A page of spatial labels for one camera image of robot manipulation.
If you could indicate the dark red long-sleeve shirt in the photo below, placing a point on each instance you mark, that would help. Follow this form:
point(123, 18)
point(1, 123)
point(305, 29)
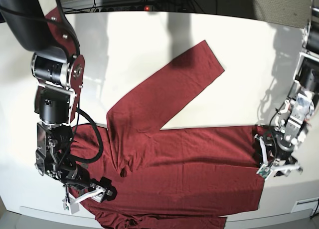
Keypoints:
point(190, 178)

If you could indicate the power strip with red light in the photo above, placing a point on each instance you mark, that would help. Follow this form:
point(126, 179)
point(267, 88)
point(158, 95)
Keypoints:
point(123, 8)

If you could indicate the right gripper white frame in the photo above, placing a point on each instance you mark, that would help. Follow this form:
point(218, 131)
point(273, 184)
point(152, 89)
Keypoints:
point(76, 191)

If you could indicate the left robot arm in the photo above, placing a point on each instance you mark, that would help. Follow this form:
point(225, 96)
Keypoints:
point(289, 126)

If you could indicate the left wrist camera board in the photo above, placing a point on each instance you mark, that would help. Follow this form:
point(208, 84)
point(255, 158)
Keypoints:
point(264, 173)

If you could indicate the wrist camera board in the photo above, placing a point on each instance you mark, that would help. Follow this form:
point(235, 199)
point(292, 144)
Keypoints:
point(66, 205)
point(264, 173)

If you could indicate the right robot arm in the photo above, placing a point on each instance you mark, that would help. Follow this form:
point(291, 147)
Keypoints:
point(58, 66)

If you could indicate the white label plate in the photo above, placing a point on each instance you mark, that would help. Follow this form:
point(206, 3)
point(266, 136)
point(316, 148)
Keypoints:
point(306, 204)

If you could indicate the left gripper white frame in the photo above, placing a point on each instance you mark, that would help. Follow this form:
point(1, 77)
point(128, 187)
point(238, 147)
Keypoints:
point(275, 162)

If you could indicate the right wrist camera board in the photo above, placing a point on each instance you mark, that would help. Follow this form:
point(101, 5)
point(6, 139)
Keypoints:
point(66, 205)

